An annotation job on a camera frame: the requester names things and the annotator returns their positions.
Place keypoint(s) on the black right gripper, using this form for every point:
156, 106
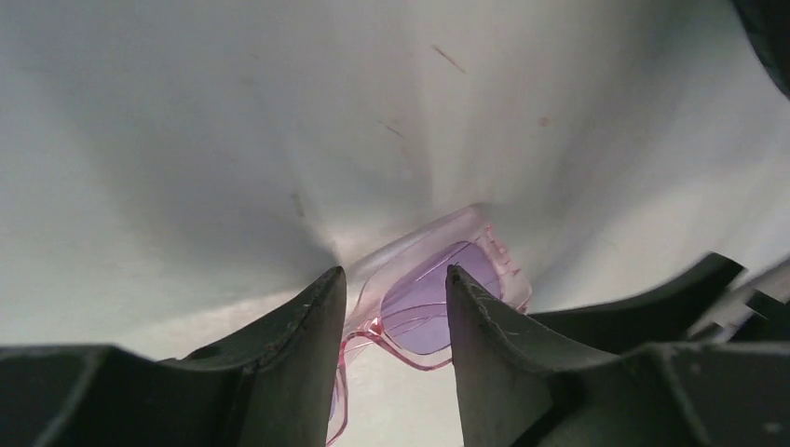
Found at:
756, 311

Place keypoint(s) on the pink transparent sunglasses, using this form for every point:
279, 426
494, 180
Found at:
402, 305

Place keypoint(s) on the black glasses case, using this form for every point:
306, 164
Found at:
766, 23

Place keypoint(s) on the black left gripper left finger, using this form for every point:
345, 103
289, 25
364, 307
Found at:
269, 383

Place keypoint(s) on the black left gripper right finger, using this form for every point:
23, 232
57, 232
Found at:
519, 383

